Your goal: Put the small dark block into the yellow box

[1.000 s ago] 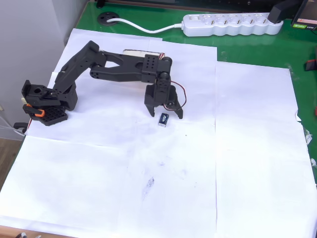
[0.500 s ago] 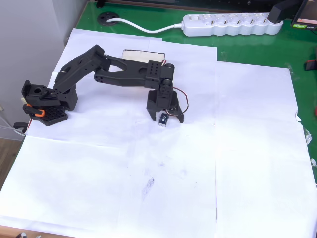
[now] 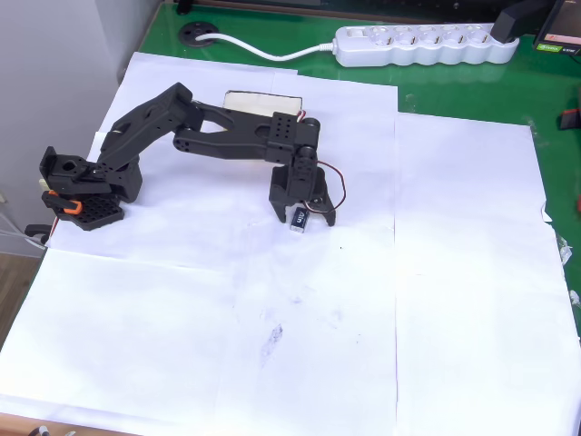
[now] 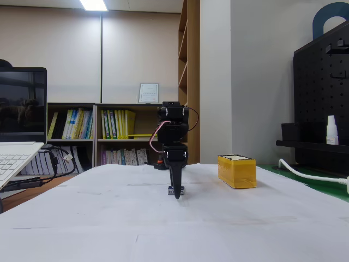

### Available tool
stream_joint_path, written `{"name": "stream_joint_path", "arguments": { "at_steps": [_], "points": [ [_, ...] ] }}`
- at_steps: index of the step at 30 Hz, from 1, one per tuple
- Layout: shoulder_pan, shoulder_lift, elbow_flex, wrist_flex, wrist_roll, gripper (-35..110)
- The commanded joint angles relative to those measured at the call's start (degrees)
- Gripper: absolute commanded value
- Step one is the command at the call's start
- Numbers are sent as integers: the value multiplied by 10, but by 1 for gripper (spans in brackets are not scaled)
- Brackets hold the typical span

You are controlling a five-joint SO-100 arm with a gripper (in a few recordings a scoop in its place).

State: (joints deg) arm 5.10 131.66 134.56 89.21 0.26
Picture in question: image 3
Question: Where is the yellow box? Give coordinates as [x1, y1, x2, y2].
[222, 89, 305, 123]

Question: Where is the white paper sheet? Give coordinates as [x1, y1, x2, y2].
[271, 71, 400, 228]
[392, 112, 581, 436]
[215, 213, 399, 436]
[0, 246, 244, 436]
[44, 51, 301, 269]

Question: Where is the green desk mat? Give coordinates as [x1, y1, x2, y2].
[137, 2, 581, 338]

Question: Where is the white power strip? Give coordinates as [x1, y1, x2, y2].
[334, 23, 521, 69]

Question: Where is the black table clamp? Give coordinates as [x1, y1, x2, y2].
[24, 223, 50, 247]

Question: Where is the red black small object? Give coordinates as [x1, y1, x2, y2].
[556, 108, 581, 133]

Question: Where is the black power adapter plug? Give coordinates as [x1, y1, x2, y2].
[491, 0, 565, 47]

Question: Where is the black box green label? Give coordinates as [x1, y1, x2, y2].
[530, 0, 581, 57]

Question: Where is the red black servo wire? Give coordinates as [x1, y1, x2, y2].
[299, 110, 348, 213]

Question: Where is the white power cable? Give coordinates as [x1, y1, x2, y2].
[195, 32, 340, 63]

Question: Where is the black desk cable grommet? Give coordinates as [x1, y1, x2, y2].
[178, 21, 222, 49]

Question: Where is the orange clamp handle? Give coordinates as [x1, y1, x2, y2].
[42, 190, 85, 215]

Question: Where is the thin white cable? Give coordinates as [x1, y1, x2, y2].
[0, 211, 46, 250]

